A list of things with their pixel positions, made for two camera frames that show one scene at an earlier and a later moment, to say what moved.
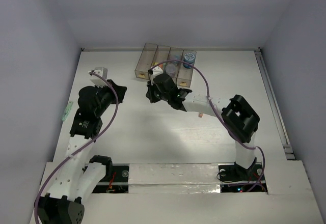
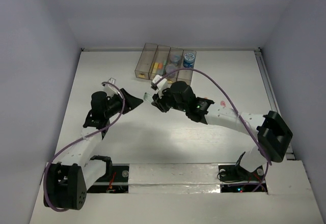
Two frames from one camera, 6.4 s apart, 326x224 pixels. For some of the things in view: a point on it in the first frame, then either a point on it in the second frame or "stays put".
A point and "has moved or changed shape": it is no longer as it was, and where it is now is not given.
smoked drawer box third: [172, 69] stays put
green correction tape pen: [67, 111] has moved or changed shape
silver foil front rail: [173, 178] stays put
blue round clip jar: [189, 58] stays put
